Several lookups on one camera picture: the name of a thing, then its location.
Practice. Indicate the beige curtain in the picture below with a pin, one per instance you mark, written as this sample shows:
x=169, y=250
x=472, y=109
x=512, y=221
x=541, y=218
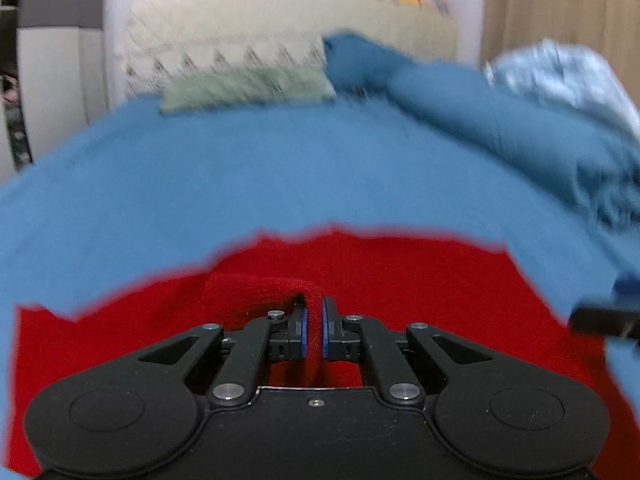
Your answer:
x=555, y=5

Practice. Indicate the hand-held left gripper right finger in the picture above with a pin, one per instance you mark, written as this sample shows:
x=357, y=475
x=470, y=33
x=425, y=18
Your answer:
x=327, y=332

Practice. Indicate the blue duvet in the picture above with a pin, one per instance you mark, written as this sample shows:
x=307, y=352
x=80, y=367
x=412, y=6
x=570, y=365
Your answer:
x=475, y=110

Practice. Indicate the small pink plush toy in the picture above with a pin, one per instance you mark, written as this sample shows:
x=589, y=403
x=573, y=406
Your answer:
x=436, y=1

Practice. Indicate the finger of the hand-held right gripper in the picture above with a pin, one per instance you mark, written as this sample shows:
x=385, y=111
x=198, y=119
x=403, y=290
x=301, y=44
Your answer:
x=602, y=322

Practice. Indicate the green pillow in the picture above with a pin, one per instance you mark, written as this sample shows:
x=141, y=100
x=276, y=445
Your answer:
x=245, y=87

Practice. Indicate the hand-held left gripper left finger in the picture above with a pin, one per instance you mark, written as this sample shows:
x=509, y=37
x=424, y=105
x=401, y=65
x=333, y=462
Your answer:
x=301, y=332

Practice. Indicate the white patterned pillow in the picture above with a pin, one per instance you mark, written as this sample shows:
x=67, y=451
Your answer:
x=215, y=52

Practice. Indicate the grey and white wardrobe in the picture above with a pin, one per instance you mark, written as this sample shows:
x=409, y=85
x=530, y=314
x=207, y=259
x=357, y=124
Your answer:
x=60, y=60

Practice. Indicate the beige padded headboard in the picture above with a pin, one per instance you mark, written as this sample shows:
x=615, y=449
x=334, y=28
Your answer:
x=280, y=12

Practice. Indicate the red fleece garment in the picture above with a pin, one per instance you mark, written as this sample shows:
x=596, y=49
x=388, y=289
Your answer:
x=400, y=285

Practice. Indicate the light blue crumpled cloth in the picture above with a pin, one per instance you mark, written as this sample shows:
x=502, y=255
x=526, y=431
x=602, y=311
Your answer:
x=560, y=77

